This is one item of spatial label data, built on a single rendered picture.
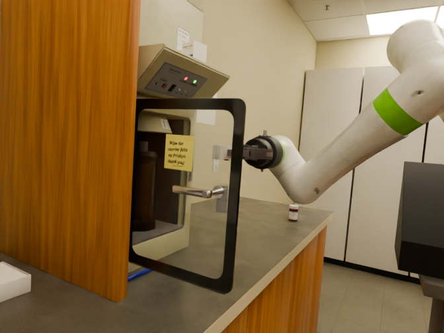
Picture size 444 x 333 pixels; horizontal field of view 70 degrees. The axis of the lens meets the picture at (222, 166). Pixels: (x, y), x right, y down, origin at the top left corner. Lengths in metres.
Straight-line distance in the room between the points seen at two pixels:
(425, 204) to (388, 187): 2.44
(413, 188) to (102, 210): 1.02
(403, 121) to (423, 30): 0.22
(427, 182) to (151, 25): 1.04
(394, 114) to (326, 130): 2.96
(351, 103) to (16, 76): 3.24
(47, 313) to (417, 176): 1.20
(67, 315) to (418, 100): 0.83
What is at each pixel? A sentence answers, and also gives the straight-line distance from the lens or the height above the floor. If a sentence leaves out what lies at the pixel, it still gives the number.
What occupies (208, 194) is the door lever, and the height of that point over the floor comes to 1.20.
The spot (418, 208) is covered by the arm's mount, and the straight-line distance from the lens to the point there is 1.24.
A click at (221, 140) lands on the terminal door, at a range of 0.64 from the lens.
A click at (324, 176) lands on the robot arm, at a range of 0.89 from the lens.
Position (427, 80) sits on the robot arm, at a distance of 0.77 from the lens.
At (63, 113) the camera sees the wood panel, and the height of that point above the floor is 1.34.
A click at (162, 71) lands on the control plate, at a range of 0.80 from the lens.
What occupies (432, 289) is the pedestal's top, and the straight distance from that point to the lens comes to 1.13.
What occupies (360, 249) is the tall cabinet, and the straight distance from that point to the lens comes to 3.82.
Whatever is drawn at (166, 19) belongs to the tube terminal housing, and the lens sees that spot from 0.96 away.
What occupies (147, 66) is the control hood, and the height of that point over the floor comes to 1.46.
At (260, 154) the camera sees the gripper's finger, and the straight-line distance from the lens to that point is 0.74.
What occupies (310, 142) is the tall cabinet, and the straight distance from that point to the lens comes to 3.77.
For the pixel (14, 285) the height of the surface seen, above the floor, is 0.97.
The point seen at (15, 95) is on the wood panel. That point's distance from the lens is 1.02.
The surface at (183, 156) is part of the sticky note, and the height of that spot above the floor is 1.26.
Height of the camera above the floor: 1.30
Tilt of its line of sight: 5 degrees down
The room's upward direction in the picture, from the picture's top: 4 degrees clockwise
